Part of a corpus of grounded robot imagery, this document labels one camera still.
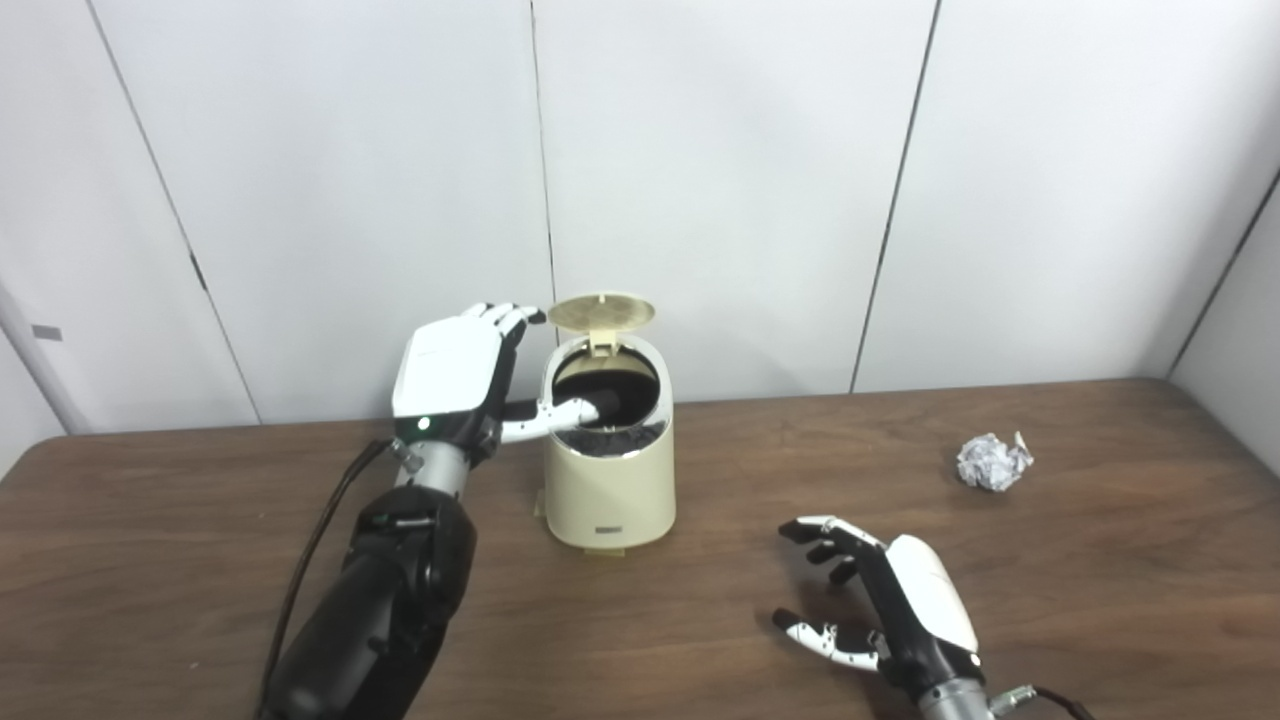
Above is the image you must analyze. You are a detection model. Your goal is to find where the white slanted post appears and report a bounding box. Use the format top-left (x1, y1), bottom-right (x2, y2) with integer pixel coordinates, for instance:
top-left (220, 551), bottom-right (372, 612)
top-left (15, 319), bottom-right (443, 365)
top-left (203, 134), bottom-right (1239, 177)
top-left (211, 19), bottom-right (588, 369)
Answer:
top-left (0, 280), bottom-right (91, 436)

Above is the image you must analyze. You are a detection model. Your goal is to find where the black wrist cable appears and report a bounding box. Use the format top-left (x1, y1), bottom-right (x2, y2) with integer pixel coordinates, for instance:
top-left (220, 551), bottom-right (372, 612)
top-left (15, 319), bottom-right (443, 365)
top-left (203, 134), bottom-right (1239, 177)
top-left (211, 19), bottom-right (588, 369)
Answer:
top-left (990, 685), bottom-right (1096, 720)
top-left (258, 438), bottom-right (396, 716)

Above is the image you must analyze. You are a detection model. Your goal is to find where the white and black left hand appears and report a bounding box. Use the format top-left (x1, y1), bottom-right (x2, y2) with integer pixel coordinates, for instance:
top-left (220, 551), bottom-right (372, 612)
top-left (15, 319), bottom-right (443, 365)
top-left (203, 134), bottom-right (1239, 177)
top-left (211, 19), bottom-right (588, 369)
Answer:
top-left (391, 302), bottom-right (621, 466)

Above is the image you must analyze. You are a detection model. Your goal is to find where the white paper ball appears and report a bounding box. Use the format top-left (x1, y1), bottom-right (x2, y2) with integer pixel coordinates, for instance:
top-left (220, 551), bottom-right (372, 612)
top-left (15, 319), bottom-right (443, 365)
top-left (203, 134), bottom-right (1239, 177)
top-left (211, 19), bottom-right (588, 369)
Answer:
top-left (955, 431), bottom-right (1035, 493)

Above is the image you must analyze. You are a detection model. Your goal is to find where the white and black right hand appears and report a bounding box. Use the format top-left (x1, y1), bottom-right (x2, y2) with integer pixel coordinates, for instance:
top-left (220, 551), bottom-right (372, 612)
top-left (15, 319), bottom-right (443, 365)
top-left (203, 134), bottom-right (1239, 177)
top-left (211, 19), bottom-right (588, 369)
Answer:
top-left (772, 515), bottom-right (983, 696)

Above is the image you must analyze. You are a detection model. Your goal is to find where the cream-colored bin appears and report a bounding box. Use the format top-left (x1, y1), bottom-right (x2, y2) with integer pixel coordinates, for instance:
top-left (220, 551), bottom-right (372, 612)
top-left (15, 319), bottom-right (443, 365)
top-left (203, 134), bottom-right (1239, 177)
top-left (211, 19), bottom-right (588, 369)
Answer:
top-left (540, 335), bottom-right (677, 551)

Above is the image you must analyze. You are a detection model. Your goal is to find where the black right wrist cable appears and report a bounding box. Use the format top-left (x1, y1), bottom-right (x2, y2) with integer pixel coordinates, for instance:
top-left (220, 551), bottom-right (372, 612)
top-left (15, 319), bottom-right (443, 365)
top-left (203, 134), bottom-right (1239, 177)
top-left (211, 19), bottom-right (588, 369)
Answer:
top-left (990, 685), bottom-right (1096, 720)

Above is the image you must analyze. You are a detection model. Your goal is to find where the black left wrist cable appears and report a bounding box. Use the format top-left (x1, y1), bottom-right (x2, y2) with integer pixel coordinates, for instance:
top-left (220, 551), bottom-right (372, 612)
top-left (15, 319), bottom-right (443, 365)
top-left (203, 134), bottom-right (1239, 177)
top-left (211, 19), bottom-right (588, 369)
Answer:
top-left (258, 438), bottom-right (396, 716)

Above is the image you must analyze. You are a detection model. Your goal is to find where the round cream bin lid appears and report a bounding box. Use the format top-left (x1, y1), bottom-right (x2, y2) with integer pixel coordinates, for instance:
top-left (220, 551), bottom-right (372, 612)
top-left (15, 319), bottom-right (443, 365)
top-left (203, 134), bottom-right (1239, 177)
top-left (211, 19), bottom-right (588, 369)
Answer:
top-left (547, 291), bottom-right (658, 359)

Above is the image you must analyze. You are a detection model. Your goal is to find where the black bin liner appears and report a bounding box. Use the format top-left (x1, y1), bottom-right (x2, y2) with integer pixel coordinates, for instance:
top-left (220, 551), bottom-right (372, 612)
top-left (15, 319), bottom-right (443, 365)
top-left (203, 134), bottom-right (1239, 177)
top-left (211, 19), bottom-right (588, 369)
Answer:
top-left (552, 350), bottom-right (668, 459)

